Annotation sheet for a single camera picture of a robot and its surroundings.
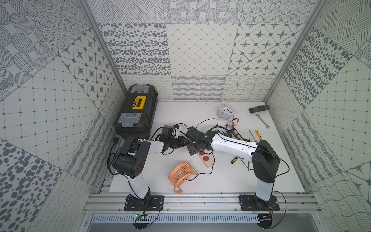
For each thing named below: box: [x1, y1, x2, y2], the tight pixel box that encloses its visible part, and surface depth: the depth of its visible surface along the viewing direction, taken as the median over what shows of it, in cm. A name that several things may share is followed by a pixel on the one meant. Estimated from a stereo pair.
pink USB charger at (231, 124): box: [227, 121, 235, 129], surface depth 106 cm
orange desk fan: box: [168, 161, 199, 194], surface depth 75 cm
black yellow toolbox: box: [113, 84, 158, 140], surface depth 95 cm
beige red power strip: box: [196, 151, 214, 168], surface depth 89 cm
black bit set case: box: [231, 128, 253, 143], surface depth 100 cm
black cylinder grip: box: [249, 104, 271, 114], surface depth 116 cm
